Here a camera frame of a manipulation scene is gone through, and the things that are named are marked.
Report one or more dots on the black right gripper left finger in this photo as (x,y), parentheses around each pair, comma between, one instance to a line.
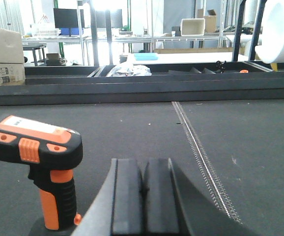
(117,208)

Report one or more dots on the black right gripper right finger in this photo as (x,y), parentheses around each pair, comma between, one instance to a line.
(173,206)

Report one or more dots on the orange black barcode scanner gun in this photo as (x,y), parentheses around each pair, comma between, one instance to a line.
(51,152)

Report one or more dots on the open cardboard box on shelf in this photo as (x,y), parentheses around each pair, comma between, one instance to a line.
(210,20)

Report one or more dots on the crumpled plastic bag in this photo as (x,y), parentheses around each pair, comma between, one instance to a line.
(127,69)

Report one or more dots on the blue tray background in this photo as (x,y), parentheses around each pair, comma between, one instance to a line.
(145,56)

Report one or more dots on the white plastic bin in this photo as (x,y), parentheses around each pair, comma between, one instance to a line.
(192,27)

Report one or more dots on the stacked cardboard boxes background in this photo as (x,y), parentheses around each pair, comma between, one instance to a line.
(12,70)

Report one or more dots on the black computer monitor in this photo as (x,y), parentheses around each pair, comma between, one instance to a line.
(67,21)

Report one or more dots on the white foam roll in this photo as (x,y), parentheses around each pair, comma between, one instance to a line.
(271,49)

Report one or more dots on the dark raised table edge rail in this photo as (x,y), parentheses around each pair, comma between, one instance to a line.
(210,81)

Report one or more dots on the white wire basket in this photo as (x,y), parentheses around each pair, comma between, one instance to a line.
(44,30)

